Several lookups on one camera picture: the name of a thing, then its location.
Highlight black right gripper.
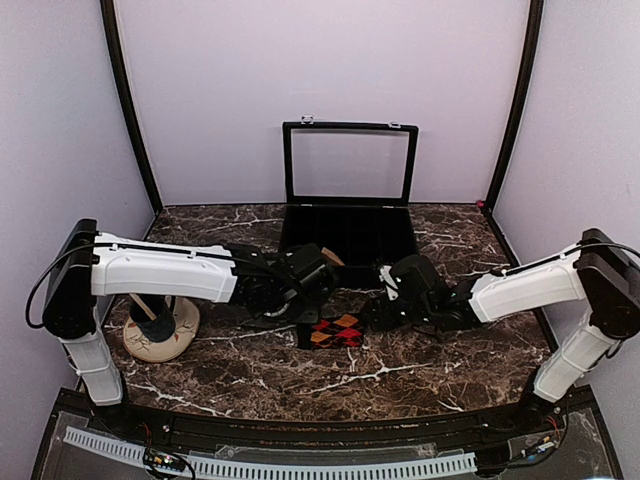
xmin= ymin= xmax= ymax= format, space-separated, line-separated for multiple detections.
xmin=362 ymin=293 xmax=435 ymax=331

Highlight tan brown sock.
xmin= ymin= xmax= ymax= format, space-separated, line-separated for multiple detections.
xmin=321 ymin=247 xmax=345 ymax=267

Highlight red orange argyle sock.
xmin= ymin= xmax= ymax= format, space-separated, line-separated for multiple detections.
xmin=296 ymin=314 xmax=366 ymax=350

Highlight cream branch-pattern plate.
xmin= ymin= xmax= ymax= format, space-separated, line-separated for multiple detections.
xmin=123 ymin=296 xmax=201 ymax=363

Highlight black glass-lid display case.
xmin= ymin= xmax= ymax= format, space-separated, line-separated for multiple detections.
xmin=279 ymin=117 xmax=419 ymax=289

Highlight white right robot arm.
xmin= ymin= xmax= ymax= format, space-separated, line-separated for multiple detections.
xmin=361 ymin=228 xmax=639 ymax=434

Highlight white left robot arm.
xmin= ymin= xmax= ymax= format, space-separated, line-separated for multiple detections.
xmin=27 ymin=219 xmax=337 ymax=436

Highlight dark blue mug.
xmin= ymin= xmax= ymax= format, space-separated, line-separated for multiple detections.
xmin=129 ymin=294 xmax=176 ymax=343

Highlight wooden stir stick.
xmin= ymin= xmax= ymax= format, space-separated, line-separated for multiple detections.
xmin=129 ymin=293 xmax=156 ymax=321

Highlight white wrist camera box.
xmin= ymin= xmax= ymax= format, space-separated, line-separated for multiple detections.
xmin=379 ymin=265 xmax=399 ymax=301

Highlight white slotted cable duct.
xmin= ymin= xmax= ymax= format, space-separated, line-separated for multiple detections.
xmin=63 ymin=427 xmax=478 ymax=479

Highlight right black frame post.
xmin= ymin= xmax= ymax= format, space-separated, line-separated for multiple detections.
xmin=483 ymin=0 xmax=545 ymax=216

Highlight black frame post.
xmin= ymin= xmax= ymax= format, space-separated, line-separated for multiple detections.
xmin=483 ymin=0 xmax=545 ymax=216
xmin=100 ymin=0 xmax=164 ymax=215

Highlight left black frame post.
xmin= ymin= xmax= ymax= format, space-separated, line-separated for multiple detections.
xmin=100 ymin=0 xmax=164 ymax=215

